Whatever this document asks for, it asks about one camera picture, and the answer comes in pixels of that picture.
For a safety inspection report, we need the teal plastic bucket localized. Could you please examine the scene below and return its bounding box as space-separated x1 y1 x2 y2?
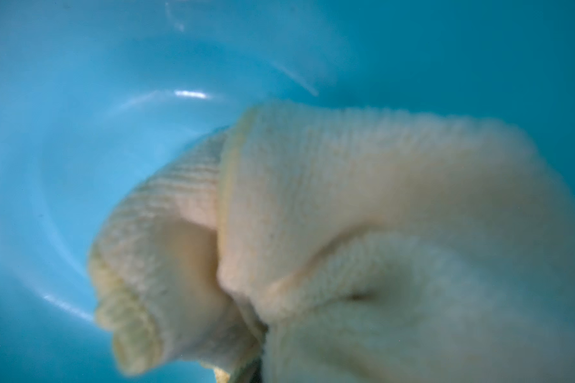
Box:
0 1 575 382

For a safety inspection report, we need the yellow microfiber cloth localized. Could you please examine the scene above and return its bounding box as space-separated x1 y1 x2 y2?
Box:
88 101 575 382

